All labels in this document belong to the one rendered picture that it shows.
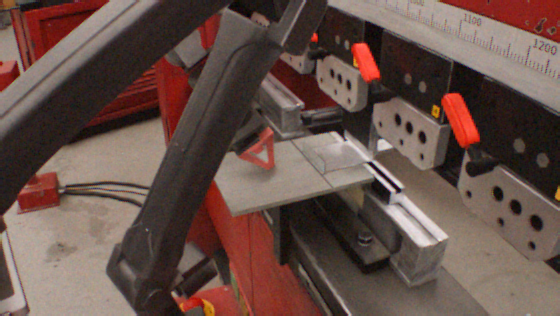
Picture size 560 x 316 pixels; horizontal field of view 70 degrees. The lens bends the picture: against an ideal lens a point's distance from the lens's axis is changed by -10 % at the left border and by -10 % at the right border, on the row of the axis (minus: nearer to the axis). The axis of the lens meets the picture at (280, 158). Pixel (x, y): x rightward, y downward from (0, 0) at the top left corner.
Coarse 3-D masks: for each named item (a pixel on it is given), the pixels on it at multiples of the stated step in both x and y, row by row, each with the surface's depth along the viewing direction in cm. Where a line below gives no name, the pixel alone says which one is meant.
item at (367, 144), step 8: (344, 112) 85; (352, 112) 82; (360, 112) 79; (344, 120) 85; (352, 120) 82; (360, 120) 80; (368, 120) 77; (344, 128) 86; (352, 128) 83; (360, 128) 80; (368, 128) 78; (352, 136) 85; (360, 136) 81; (368, 136) 78; (376, 136) 78; (360, 144) 83; (368, 144) 79; (376, 144) 79; (368, 152) 81
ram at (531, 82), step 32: (352, 0) 68; (448, 0) 49; (480, 0) 44; (512, 0) 40; (544, 0) 37; (416, 32) 55; (448, 32) 50; (544, 32) 38; (480, 64) 46; (512, 64) 42; (544, 96) 39
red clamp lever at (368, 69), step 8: (352, 48) 64; (360, 48) 63; (360, 56) 62; (368, 56) 62; (360, 64) 62; (368, 64) 62; (368, 72) 61; (376, 72) 62; (368, 80) 62; (376, 80) 62; (376, 88) 61; (376, 96) 60; (384, 96) 61; (392, 96) 62
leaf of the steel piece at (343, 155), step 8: (304, 144) 84; (336, 144) 87; (344, 144) 87; (352, 144) 87; (312, 152) 81; (320, 152) 84; (328, 152) 84; (336, 152) 84; (344, 152) 84; (352, 152) 84; (360, 152) 84; (312, 160) 82; (320, 160) 79; (328, 160) 82; (336, 160) 82; (344, 160) 82; (352, 160) 82; (360, 160) 82; (368, 160) 82; (320, 168) 79; (328, 168) 79; (336, 168) 79; (344, 168) 80
